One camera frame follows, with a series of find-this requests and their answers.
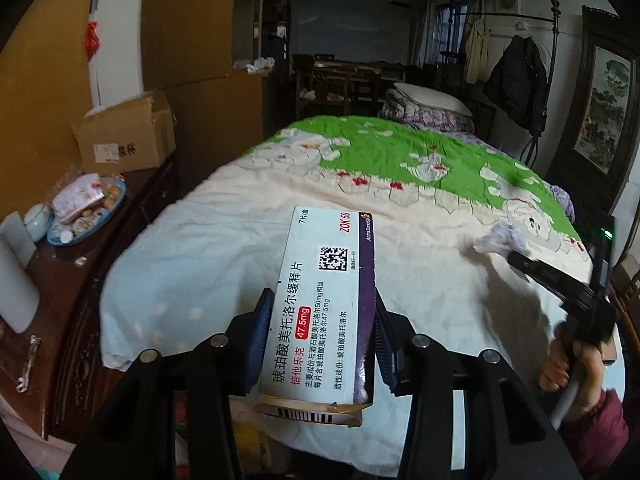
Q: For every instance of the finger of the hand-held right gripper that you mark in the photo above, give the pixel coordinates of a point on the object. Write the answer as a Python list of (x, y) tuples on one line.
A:
[(545, 275)]

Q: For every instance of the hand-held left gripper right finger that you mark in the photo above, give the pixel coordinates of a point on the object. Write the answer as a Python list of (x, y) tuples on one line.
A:
[(387, 350)]

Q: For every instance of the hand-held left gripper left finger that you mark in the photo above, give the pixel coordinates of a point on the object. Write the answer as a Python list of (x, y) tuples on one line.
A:
[(260, 340)]

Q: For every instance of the white tissue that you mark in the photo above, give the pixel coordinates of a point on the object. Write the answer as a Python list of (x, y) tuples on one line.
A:
[(500, 240)]

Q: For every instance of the white purple medicine box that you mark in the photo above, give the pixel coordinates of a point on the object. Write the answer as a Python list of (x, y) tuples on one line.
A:
[(325, 300)]

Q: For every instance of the person's right forearm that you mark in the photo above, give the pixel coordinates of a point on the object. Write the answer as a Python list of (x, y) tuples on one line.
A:
[(600, 435)]

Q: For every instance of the person's right hand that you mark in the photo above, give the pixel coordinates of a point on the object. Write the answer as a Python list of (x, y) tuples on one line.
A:
[(552, 365)]

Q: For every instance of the purple floral bed sheet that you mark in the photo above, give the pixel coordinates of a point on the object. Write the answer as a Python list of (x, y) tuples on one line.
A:
[(562, 200)]

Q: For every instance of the green cream printed blanket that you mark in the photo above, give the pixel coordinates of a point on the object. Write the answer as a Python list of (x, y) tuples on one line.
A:
[(210, 260)]

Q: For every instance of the dark framed painting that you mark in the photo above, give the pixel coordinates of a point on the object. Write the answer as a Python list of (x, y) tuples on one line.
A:
[(600, 110)]

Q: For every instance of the dark wooden side cabinet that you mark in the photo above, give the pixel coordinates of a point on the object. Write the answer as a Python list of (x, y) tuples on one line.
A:
[(75, 300)]

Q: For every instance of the folded floral quilt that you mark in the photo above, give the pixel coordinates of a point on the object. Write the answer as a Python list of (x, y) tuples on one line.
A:
[(430, 120)]

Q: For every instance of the black coat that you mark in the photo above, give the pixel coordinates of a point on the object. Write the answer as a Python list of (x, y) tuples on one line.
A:
[(520, 80)]

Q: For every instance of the white pillow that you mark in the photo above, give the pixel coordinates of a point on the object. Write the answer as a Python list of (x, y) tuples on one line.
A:
[(430, 97)]

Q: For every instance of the blue plate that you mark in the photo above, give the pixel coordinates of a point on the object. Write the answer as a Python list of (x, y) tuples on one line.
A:
[(60, 240)]

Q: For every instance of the pink floral snack bag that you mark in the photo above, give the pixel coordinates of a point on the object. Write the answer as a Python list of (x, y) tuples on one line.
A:
[(77, 197)]

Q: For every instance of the brown cardboard box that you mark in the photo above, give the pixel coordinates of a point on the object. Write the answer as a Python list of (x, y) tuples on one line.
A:
[(130, 145)]

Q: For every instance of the beige coat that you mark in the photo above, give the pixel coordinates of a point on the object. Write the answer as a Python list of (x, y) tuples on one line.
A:
[(477, 50)]

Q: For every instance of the black metal coat rack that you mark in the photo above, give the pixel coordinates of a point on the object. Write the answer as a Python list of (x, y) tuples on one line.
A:
[(552, 35)]

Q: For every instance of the white cylinder container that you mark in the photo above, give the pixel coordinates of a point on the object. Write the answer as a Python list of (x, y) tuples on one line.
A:
[(17, 295)]

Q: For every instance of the white lidded jar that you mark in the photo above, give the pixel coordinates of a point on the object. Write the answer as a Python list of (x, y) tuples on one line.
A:
[(37, 220)]

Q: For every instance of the window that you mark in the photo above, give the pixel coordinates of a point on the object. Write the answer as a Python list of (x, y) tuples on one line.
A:
[(450, 30)]

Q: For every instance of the white crumpled cloth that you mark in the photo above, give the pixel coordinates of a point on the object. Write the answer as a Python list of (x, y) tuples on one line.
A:
[(257, 64)]

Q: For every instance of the dark wooden table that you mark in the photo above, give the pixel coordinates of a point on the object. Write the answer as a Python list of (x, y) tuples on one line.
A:
[(350, 70)]

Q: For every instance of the yellow wooden wardrobe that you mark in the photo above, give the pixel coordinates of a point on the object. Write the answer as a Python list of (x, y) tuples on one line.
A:
[(200, 25)]

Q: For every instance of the red hanging ornament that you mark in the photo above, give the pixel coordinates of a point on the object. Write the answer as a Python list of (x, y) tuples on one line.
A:
[(92, 37)]

